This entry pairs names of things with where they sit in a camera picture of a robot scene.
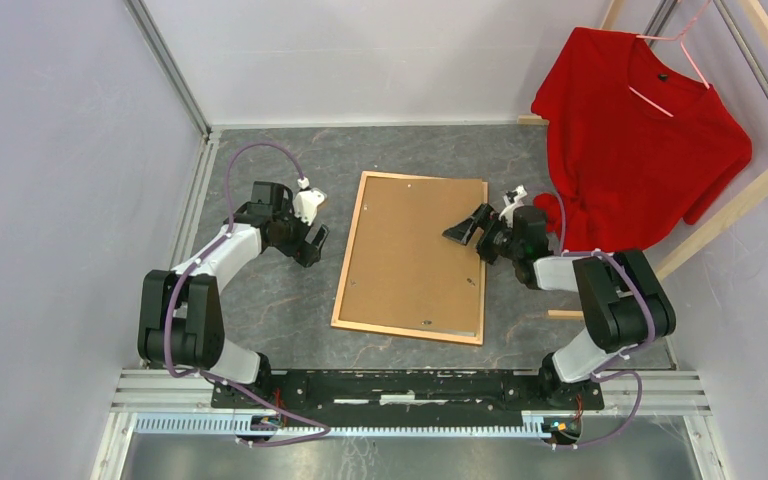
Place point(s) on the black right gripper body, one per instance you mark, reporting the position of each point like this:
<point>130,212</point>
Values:
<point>498,240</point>

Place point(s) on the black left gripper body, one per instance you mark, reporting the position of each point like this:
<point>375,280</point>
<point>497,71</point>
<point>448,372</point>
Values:
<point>293,232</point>

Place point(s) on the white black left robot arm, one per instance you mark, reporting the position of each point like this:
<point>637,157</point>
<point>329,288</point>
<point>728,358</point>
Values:
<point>181,324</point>

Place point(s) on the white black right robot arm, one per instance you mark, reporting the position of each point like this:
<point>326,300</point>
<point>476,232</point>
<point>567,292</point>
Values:
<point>624,306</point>

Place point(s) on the red t-shirt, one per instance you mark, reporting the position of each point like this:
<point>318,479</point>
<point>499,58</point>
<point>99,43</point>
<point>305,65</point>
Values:
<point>636,146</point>

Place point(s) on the wooden clothes rack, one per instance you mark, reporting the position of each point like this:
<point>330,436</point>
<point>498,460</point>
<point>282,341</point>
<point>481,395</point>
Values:
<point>722,218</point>

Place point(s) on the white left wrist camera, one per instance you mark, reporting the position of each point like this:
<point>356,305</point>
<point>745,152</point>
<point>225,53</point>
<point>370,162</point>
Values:
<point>307,201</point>

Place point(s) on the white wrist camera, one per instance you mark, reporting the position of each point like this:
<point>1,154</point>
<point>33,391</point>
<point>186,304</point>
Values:
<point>513,199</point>
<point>307,201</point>

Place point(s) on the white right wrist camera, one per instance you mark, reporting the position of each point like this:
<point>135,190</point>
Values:
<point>513,199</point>

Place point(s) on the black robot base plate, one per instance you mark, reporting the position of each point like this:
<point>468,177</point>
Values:
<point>422,398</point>

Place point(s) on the aluminium rail frame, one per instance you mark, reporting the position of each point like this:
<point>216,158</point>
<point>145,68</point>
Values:
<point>150,401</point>

